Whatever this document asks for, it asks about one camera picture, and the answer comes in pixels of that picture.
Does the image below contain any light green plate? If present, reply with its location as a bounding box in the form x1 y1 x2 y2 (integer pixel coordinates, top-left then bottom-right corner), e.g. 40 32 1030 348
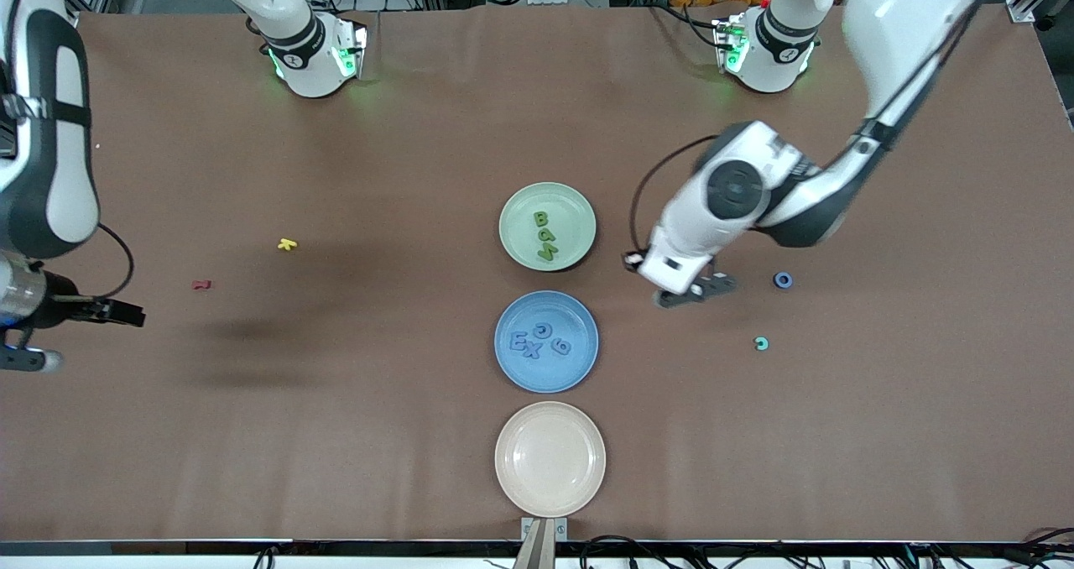
499 182 597 272

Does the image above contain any blue plate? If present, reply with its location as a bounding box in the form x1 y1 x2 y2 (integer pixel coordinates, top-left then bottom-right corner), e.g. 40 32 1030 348
494 290 600 394

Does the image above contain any brown table cover sheet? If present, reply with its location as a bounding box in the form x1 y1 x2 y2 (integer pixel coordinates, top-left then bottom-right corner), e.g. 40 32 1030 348
0 5 1074 545

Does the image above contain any beige plate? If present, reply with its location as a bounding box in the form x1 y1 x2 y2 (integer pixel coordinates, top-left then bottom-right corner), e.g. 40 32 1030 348
494 401 607 519

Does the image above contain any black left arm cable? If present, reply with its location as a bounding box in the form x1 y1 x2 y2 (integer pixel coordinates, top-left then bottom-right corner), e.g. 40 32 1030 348
629 0 999 256

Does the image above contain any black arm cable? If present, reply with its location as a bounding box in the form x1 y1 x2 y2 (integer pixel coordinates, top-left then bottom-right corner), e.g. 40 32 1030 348
629 0 999 256
0 91 136 301

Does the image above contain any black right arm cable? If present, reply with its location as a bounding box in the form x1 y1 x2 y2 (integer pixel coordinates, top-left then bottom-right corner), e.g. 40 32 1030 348
0 91 136 301

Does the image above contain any table edge rail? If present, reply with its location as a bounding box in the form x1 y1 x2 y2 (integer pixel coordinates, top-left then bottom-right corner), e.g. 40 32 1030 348
0 539 1074 569

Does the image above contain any black cable arc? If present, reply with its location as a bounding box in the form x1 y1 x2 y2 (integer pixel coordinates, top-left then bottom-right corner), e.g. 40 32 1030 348
579 535 674 569

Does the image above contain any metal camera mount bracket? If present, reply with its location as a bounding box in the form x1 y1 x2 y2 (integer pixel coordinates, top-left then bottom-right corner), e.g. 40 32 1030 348
514 517 569 569

